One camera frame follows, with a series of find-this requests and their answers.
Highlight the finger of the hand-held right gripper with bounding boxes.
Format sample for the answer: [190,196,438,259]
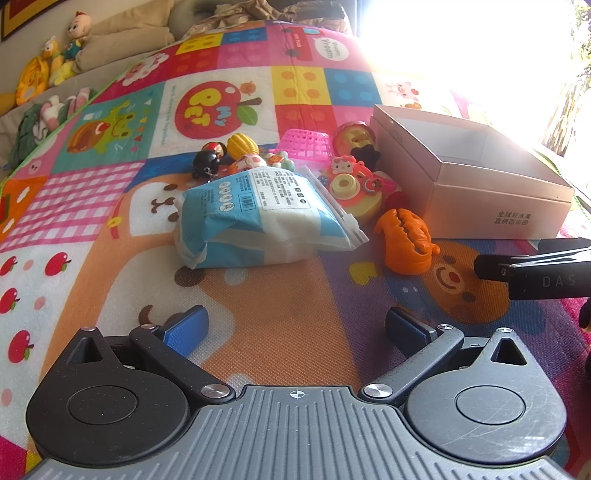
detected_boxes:
[537,237,591,254]
[474,247,591,302]

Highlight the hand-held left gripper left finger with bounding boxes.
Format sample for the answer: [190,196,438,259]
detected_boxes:
[67,305,236,407]

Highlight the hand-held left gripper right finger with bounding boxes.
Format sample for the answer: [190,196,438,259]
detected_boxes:
[362,307,532,407]

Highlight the orange pumpkin toy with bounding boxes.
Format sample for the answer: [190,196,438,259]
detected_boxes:
[374,208,441,276]

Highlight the beige cardboard box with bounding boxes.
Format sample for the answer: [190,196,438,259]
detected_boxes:
[369,104,575,240]

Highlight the blue white tissue pack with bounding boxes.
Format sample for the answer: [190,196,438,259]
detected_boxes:
[173,165,370,269]

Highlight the pink toy camera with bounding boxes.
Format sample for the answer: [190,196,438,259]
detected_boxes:
[318,155,402,225]

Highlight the black doll keychain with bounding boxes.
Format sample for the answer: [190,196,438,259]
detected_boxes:
[192,150,222,182]

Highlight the pink white doll toy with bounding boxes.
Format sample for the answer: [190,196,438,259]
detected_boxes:
[226,154,269,178]

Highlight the yellow ribbed toy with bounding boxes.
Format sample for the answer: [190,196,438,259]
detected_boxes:
[228,133,258,160]

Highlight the red round toy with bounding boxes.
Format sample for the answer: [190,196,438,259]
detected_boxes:
[333,122,377,155]

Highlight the pink plastic basket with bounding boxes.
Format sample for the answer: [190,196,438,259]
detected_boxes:
[276,128,335,163]

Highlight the colourful cartoon play mat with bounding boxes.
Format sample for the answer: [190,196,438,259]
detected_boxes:
[0,18,591,480]

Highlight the outdoor green plants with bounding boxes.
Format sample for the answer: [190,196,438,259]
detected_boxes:
[540,0,591,158]

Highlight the green pink plush toy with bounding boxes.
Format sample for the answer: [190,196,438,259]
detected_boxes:
[7,104,56,167]

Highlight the pink white plush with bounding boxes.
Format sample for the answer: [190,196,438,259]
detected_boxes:
[39,88,100,132]

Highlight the orange yellow plush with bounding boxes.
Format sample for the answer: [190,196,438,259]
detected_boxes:
[15,58,51,107]

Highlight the beige pillow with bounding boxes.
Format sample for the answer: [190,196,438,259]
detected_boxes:
[76,0,178,72]

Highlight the yellow duck plush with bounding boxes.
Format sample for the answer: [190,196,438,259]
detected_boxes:
[41,36,77,86]

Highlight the grey neck pillow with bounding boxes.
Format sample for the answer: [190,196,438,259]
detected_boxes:
[167,0,232,42]

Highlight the baby doll plush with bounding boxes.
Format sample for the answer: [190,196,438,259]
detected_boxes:
[62,11,93,63]

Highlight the brown patterned cloth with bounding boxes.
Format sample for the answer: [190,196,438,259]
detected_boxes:
[203,0,352,33]

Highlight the red gold picture frame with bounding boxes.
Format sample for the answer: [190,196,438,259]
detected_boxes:
[0,0,63,41]

